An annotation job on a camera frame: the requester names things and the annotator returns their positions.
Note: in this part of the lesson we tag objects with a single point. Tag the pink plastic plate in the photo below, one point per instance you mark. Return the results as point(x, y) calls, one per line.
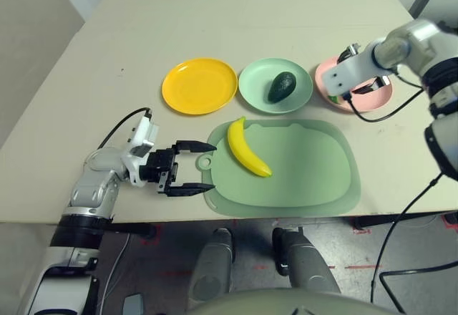
point(375, 101)

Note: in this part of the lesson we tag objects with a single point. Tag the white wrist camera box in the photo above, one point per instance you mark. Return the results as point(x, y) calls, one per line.
point(343, 73)
point(143, 136)

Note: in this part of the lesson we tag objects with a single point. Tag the yellow plastic plate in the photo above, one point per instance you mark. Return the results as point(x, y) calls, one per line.
point(198, 86)

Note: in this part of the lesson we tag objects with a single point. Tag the yellow toy banana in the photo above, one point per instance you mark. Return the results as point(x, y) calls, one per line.
point(243, 148)

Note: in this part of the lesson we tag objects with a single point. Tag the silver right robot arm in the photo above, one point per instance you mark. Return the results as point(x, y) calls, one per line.
point(418, 39)

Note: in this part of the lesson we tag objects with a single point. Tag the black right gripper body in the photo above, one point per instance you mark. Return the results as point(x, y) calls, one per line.
point(383, 81)

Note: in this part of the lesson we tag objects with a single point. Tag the red watermelon slice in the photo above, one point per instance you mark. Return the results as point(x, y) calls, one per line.
point(334, 99)

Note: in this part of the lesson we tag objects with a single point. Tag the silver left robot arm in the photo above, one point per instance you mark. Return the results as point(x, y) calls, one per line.
point(93, 189)

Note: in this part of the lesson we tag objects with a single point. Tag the grey left robot leg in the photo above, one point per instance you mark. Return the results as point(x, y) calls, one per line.
point(211, 265)

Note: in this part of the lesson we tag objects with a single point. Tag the green cutting board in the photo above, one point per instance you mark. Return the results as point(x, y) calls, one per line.
point(304, 168)

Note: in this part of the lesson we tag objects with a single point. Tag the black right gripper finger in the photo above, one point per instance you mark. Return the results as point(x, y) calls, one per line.
point(365, 89)
point(349, 52)

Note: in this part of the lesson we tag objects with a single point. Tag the grey robot torso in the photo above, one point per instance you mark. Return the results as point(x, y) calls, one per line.
point(286, 304)

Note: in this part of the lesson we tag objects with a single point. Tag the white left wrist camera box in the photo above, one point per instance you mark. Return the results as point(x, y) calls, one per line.
point(143, 136)

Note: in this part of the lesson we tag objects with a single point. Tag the grey robot leg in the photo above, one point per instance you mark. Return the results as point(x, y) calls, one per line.
point(211, 265)
point(304, 261)

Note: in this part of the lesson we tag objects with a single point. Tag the green plastic plate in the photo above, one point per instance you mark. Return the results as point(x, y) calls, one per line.
point(257, 78)

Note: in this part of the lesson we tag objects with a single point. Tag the grey right robot leg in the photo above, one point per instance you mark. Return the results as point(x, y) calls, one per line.
point(304, 261)

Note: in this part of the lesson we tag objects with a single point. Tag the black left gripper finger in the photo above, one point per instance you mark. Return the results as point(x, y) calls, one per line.
point(187, 189)
point(195, 146)

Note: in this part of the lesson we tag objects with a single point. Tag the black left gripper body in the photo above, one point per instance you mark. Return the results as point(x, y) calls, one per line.
point(159, 164)

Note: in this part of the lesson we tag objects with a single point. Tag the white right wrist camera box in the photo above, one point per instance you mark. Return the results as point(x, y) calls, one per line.
point(343, 73)

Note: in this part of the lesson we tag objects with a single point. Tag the grey oblong box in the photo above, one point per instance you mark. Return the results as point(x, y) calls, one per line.
point(133, 305)

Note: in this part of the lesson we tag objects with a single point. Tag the black table foot bar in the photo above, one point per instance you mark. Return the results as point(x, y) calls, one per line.
point(393, 218)
point(132, 229)

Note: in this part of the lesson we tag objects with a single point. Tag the dark green avocado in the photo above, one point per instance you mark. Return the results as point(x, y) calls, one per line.
point(282, 86)

